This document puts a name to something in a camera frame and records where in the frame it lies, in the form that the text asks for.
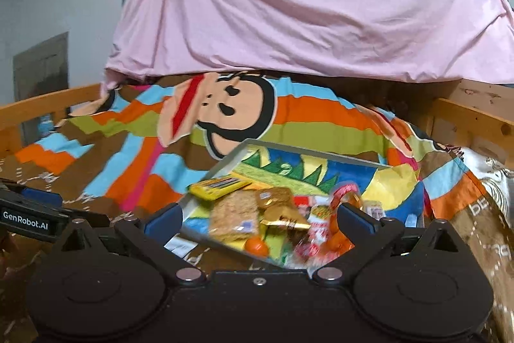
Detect printed monkey blanket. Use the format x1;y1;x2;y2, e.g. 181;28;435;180
0;72;514;343

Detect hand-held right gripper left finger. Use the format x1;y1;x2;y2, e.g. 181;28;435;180
48;202;205;284

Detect clear rice bar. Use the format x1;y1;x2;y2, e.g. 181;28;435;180
363;200;402;224

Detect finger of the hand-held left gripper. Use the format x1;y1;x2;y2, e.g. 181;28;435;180
0;181;63;209
60;207;111;229

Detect brown snack bar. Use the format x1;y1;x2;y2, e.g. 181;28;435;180
257;186;295;210

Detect small mandarin orange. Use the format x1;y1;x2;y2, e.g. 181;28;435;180
245;236;269;257

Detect green seaweed snack packet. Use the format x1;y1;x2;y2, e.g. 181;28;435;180
263;230;296;263

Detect grey box with colourful lining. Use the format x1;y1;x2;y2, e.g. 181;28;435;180
177;138;426;271

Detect yellow and green snack packet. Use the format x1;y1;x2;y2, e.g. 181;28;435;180
189;175;258;201

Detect square puffed rice cake packet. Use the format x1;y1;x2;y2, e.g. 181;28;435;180
209;190;262;241

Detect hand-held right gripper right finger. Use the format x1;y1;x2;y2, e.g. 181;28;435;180
312;202;468;283

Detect wooden bed frame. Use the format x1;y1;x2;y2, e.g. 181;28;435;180
0;80;514;163

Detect orange snack bag red label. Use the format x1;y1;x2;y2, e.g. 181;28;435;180
293;182;364;265

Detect gold foil snack packet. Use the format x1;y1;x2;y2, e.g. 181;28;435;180
259;204;312;232

